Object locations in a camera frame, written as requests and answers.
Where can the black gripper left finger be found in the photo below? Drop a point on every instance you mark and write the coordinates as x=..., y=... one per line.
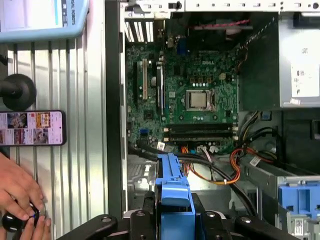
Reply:
x=140, y=225

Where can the black RAM slot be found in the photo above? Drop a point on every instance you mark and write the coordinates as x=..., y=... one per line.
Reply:
x=200, y=128
x=200, y=138

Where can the person's right hand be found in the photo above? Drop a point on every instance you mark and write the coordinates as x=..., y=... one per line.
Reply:
x=40, y=230

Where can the person's left hand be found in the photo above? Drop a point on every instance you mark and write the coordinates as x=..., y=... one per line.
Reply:
x=17, y=185

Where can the hard disk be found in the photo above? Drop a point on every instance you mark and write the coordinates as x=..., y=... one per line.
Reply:
x=175, y=197

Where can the blue plastic drive latch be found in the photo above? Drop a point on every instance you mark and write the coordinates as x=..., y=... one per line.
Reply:
x=305, y=197

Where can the CPU socket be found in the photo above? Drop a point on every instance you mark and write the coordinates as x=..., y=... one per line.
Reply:
x=187, y=100

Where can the green motherboard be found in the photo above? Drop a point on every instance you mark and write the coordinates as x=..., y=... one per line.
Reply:
x=175, y=105

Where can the black graphics card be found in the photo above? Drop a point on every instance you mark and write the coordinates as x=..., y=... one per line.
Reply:
x=160, y=85

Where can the black expansion slot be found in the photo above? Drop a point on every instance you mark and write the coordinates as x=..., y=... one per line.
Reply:
x=135, y=85

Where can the black smartphone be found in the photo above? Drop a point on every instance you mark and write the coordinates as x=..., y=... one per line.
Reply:
x=32, y=127

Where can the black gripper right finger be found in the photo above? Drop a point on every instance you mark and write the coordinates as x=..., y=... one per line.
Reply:
x=212, y=227

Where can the pale blue teach pendant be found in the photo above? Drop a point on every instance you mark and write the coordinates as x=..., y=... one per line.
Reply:
x=80, y=15

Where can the grey power supply unit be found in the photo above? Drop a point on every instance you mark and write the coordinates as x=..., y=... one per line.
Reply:
x=295, y=50

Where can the metal optical drive cage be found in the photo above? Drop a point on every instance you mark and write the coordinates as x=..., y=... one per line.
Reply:
x=265, y=180

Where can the white expansion slot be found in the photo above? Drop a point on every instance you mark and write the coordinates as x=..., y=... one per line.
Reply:
x=145, y=80

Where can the black open PC case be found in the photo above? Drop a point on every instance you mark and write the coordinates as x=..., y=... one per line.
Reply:
x=113, y=100

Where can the silver CPU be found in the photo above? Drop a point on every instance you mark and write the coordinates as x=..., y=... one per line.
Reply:
x=200, y=100

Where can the black round stand foot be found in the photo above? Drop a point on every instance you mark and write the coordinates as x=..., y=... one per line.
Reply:
x=22, y=92

